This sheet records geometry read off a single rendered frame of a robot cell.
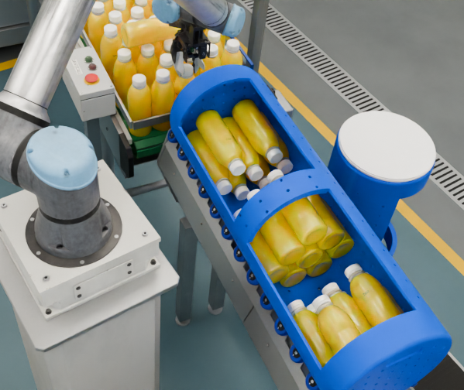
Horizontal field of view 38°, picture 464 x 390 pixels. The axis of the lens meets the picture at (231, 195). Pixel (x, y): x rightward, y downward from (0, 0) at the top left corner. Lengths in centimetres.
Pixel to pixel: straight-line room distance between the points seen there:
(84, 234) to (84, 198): 9
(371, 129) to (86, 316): 101
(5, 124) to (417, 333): 86
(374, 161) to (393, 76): 207
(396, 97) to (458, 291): 123
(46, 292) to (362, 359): 61
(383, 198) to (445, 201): 145
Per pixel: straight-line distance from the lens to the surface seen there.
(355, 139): 194
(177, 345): 265
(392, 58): 407
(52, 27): 131
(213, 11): 154
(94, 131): 211
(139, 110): 198
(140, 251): 137
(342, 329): 143
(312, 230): 151
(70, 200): 124
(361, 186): 190
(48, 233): 132
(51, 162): 120
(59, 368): 153
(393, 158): 193
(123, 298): 141
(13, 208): 145
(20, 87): 130
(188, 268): 236
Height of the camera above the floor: 234
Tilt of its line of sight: 49 degrees down
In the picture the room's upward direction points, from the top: 8 degrees clockwise
